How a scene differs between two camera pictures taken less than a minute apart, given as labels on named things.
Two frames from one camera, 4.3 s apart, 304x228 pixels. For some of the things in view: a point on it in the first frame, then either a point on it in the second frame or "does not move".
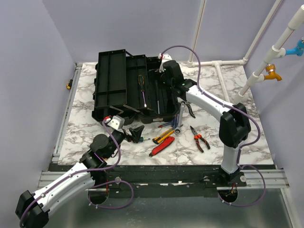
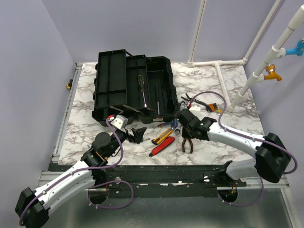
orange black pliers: (197, 137) → (184, 140)
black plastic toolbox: (128, 86) does not move
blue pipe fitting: (299, 50) does not move
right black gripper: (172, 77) → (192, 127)
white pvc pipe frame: (276, 52) does not move
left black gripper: (136, 133) does not move
